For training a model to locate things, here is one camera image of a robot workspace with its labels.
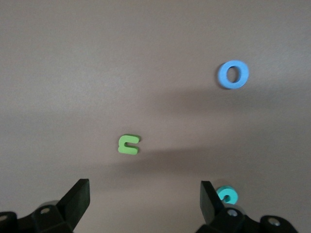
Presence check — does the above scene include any green foam letter u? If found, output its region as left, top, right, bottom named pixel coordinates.
left=117, top=134, right=141, bottom=155

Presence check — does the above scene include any blue foam letter O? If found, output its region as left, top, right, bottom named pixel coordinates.
left=217, top=60, right=250, bottom=90

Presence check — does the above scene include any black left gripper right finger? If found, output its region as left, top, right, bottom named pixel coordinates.
left=194, top=181, right=299, bottom=233

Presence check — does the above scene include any teal foam letter c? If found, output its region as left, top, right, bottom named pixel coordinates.
left=215, top=185, right=238, bottom=205

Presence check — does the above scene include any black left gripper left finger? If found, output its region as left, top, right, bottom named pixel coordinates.
left=0, top=179, right=91, bottom=233

